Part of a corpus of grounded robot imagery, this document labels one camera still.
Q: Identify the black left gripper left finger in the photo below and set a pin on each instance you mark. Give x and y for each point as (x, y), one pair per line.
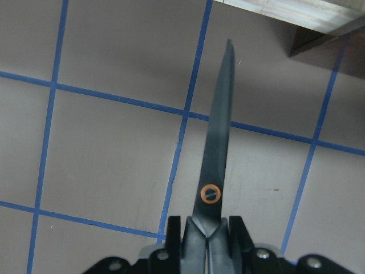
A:
(165, 259)

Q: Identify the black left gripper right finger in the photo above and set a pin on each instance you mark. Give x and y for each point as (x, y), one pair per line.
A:
(251, 259)

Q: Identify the orange grey handled scissors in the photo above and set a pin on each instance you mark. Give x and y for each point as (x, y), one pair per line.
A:
(205, 247)

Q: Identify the dark wooden drawer box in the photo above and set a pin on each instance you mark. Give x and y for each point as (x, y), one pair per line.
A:
(319, 23)

